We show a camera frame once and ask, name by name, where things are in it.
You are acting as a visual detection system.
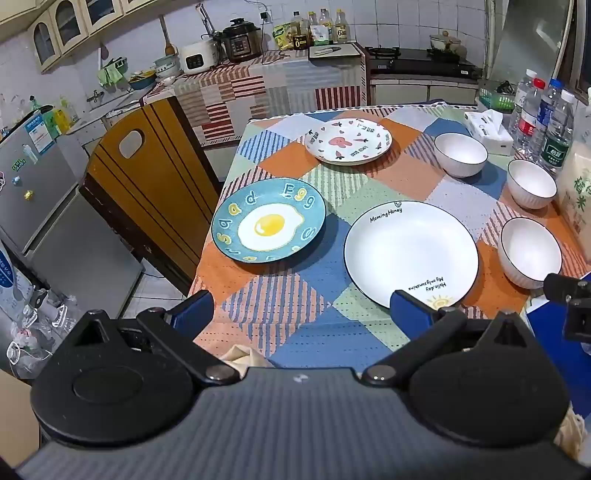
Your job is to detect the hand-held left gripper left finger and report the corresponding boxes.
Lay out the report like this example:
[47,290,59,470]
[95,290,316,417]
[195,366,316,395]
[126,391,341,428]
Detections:
[60,290,241,386]

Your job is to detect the dark label oil bottle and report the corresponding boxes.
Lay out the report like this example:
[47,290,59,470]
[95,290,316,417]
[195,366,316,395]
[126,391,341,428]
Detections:
[291,11,309,51]

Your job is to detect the patchwork tablecloth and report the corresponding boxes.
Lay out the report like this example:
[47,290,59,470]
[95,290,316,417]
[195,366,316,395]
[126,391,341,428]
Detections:
[187,104,591,370]

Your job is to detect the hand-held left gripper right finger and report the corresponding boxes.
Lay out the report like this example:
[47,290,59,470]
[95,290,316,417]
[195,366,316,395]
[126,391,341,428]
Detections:
[361,290,539,386]

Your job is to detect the clear bag of rice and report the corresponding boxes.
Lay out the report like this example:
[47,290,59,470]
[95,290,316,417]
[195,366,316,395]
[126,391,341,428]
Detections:
[556,88,591,241]

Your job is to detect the black pressure cooker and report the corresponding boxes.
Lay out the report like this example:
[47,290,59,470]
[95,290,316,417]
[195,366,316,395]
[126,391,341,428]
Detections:
[220,17,264,64]

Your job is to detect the clear plastic bags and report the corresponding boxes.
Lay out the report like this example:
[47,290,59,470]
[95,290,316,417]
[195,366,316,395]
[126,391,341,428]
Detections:
[0,286,86,380]

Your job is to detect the yellow snack bag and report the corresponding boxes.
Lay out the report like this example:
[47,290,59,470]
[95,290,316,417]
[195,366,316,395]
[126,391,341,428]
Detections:
[272,25,294,51]

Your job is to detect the large plain white plate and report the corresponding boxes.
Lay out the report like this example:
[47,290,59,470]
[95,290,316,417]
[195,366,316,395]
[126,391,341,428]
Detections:
[344,201,480,311]

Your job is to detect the white tissue box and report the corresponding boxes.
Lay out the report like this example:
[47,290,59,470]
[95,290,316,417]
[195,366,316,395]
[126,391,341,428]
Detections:
[464,111,514,155]

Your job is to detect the silver refrigerator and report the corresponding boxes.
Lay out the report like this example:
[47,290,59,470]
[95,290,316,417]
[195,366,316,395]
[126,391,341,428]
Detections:
[0,107,146,309]

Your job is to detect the green dish cloth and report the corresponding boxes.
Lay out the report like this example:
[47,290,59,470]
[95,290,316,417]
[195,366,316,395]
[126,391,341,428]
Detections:
[97,58,129,88]

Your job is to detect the green plastic basket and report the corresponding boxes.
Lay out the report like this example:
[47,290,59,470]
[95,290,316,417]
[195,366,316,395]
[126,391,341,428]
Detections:
[478,85,517,112]

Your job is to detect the blue serving bowl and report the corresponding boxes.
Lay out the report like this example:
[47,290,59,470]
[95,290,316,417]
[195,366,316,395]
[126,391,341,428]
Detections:
[128,71,158,92]

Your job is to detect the blue cap water bottle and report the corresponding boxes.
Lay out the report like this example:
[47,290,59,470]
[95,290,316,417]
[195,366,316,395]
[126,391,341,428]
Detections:
[538,78,566,139]

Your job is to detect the white rice cooker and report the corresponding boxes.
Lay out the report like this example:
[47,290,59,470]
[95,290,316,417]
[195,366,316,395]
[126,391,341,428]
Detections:
[179,39,219,75]

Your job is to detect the wooden spoon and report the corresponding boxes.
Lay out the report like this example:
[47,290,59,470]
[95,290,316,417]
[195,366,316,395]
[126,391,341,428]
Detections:
[159,16,179,57]

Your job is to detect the white rabbit carrot plate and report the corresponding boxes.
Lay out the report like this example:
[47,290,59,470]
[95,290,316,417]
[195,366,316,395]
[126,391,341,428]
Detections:
[305,118,393,167]

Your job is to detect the yellow detergent bottle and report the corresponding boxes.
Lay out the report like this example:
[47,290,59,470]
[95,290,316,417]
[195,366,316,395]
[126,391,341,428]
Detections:
[50,98,80,136]

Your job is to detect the red label water bottle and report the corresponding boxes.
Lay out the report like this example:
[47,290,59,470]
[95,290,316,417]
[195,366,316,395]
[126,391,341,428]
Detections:
[513,78,546,154]

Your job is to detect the black gas stove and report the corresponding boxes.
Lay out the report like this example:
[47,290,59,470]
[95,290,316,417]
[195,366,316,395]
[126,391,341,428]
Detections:
[365,46,482,78]

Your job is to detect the white cutting board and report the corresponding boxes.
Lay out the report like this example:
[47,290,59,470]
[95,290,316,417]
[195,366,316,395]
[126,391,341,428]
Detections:
[308,44,362,60]

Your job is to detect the white cooking pot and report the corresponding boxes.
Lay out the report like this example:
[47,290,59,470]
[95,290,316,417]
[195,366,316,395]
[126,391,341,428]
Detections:
[429,30,462,53]

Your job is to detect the white ribbed bowl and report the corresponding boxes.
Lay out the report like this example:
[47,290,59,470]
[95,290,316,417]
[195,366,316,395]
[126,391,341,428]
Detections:
[507,159,558,210]
[434,133,489,179]
[500,217,563,291]

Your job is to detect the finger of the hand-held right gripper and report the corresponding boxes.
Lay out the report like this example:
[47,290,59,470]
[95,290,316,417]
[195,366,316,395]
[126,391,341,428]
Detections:
[568,300,591,356]
[544,272,591,306]

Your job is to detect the green label water bottle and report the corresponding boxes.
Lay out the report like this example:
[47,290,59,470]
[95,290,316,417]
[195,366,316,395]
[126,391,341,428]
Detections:
[538,90,577,175]

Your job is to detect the cream wall cabinets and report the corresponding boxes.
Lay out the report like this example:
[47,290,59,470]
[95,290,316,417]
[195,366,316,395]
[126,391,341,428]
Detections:
[28,0,155,73]

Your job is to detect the blue fried egg plate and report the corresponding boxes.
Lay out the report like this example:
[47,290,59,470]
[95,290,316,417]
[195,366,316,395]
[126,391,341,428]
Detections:
[211,178,327,265]

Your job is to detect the stack of pale bowls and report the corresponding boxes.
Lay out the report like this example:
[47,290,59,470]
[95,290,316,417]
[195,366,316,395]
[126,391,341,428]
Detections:
[154,54,182,80]

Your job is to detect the blue white printed bag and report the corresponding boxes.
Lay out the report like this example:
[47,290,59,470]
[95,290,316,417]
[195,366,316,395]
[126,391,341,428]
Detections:
[0,240,23,324]

